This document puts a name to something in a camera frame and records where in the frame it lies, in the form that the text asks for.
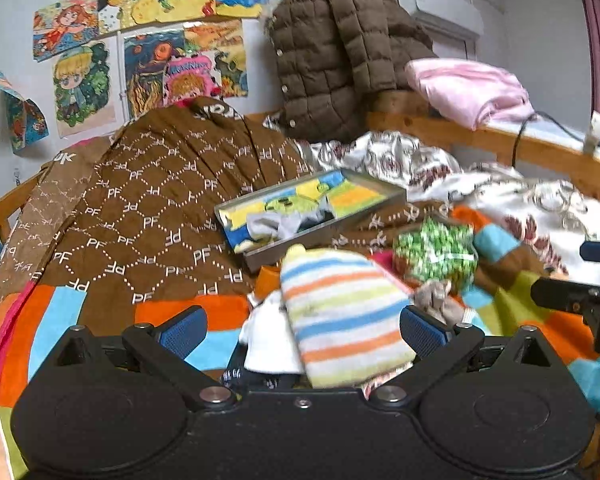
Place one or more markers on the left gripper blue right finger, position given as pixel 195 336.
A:
pixel 423 333

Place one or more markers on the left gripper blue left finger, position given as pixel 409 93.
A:
pixel 183 333

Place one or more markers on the black cat sock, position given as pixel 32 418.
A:
pixel 237 378

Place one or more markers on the striped pastel sock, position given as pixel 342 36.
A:
pixel 344 311

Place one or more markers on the white cloth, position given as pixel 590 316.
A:
pixel 267 335

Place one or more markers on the grey cloth mask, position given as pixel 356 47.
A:
pixel 269 226

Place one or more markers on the grey brown sock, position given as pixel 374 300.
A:
pixel 435 299

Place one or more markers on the white floral satin quilt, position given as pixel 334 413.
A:
pixel 546 221

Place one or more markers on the colourful block bedsheet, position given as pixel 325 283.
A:
pixel 32 321

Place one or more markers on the green white patterned bag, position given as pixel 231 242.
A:
pixel 436 250

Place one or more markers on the brown patterned quilt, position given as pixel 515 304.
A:
pixel 134 215

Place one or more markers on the grey tray with painting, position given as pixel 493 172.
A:
pixel 348 194

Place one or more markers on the pink folded blanket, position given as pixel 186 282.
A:
pixel 467 92

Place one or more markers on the pink magazine girl drawing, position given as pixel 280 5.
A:
pixel 191 76

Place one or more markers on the curled colourful paper drawing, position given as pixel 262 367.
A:
pixel 25 122

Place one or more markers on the blond child drawing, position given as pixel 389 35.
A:
pixel 82 82

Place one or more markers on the white air conditioner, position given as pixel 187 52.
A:
pixel 456 17

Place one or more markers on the starry night style drawing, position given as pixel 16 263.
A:
pixel 145 58

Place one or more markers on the brown puffer jacket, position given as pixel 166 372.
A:
pixel 334 56

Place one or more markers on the mermaid girl drawing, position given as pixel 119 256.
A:
pixel 62 26

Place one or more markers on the white wall plug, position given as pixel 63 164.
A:
pixel 592 136

